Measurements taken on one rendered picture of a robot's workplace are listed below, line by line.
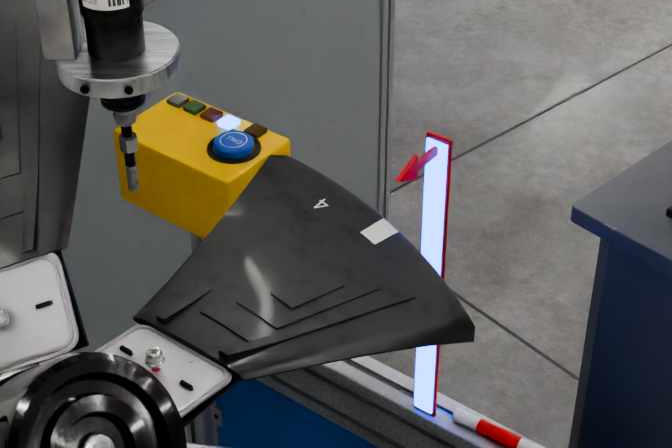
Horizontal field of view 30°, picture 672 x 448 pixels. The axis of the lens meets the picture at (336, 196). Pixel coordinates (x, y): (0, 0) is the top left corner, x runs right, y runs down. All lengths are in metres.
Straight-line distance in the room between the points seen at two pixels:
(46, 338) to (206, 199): 0.48
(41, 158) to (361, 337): 0.27
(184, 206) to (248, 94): 0.79
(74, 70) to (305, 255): 0.32
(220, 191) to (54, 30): 0.56
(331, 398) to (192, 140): 0.31
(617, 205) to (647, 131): 2.01
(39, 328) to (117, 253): 1.14
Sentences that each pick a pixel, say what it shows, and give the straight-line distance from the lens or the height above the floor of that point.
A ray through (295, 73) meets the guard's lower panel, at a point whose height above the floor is 0.69.
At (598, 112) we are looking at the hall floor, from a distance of 3.40.
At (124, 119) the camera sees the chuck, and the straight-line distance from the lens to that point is 0.73.
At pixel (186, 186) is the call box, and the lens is 1.27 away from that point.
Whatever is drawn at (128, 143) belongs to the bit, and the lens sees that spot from 0.74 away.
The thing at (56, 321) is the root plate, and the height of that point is 1.26.
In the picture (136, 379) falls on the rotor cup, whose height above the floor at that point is 1.24.
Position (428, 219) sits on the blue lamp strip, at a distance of 1.12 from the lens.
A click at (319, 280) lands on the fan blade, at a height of 1.18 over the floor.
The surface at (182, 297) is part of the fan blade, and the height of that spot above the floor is 1.19.
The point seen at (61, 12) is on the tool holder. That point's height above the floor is 1.46.
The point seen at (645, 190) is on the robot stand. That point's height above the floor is 1.00.
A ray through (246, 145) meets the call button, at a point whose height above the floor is 1.08.
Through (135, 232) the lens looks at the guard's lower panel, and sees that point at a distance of 1.96.
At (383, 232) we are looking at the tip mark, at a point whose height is 1.16.
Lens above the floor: 1.78
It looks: 36 degrees down
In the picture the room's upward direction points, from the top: straight up
